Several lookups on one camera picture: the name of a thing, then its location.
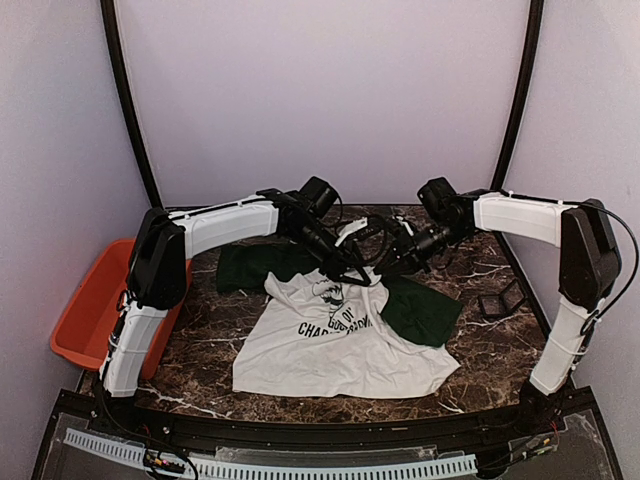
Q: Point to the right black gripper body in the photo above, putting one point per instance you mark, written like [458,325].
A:
[418,249]

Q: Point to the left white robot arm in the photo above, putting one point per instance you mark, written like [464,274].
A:
[157,269]

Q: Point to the black frame post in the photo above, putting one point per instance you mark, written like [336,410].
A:
[521,91]
[125,96]

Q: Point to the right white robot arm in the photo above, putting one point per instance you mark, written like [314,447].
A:
[580,235]

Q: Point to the white slotted cable duct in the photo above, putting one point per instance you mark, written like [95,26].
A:
[242,463]

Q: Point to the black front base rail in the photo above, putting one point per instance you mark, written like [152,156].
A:
[194,433]

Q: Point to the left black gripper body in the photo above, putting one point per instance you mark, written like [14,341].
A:
[331,264]

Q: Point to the left black frame post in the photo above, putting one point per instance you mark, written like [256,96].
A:
[125,96]

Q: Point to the white green Charlie Brown shirt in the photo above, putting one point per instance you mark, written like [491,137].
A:
[321,338]

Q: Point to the black brooch stand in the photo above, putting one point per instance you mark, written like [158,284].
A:
[504,303]

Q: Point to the right black frame post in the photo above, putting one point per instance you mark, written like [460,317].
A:
[521,91]

